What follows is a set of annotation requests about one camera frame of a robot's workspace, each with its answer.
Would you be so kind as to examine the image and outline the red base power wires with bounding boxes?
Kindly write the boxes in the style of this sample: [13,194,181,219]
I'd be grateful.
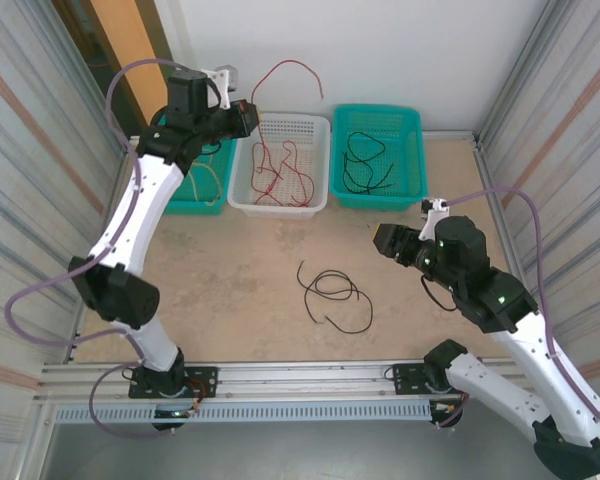
[432,392,474,417]
[188,378,217,417]

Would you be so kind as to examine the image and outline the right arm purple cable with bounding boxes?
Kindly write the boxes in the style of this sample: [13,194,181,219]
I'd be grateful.
[437,187,600,446]

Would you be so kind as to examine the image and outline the aluminium double mounting rail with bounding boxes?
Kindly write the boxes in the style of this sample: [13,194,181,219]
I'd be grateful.
[39,358,486,401]

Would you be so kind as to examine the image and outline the teal plastic basket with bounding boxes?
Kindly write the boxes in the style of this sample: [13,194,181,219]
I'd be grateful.
[328,103,430,212]
[152,112,240,217]

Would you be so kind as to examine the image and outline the white plastic basket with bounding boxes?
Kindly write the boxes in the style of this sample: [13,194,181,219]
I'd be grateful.
[228,113,331,221]

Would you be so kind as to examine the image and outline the orange wooden door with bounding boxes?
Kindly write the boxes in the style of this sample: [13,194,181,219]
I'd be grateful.
[52,0,181,136]

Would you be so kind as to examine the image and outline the black wire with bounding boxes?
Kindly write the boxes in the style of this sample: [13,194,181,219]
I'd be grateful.
[346,130,388,164]
[343,153,395,196]
[303,279,375,335]
[297,259,361,301]

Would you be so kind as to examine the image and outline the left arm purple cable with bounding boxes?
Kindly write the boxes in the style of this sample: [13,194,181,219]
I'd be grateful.
[4,58,211,439]

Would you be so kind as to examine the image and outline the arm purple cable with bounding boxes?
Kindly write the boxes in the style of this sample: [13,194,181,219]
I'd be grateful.
[437,187,600,446]
[4,58,211,439]

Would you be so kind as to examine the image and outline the grey slotted cable duct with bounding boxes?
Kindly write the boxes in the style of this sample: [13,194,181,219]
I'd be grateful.
[54,399,434,425]

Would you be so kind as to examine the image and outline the yellow wire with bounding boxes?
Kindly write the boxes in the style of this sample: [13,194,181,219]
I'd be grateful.
[187,158,225,206]

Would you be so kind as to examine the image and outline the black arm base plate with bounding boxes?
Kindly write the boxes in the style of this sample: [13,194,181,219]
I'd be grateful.
[128,366,219,400]
[392,362,483,396]

